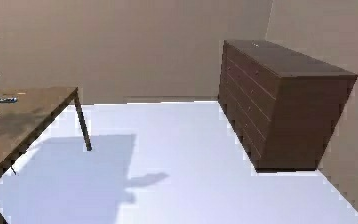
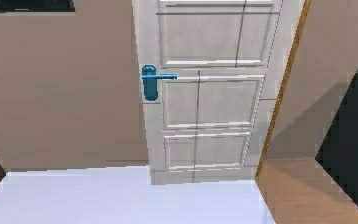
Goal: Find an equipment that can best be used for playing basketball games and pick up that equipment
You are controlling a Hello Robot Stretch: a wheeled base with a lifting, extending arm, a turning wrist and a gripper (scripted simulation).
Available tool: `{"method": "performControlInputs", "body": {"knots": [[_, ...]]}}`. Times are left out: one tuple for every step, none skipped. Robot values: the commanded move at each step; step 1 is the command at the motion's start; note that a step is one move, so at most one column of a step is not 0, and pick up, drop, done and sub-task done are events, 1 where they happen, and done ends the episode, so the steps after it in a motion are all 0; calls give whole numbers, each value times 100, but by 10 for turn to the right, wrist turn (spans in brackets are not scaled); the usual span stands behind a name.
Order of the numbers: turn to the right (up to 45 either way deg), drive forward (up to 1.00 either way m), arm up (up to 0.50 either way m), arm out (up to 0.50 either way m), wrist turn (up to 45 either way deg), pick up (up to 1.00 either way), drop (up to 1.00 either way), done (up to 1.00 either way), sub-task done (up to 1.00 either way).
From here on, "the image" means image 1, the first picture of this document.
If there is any brown wooden table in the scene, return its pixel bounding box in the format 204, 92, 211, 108
0, 86, 93, 224

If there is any dark brown chest of drawers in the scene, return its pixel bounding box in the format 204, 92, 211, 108
217, 39, 358, 173

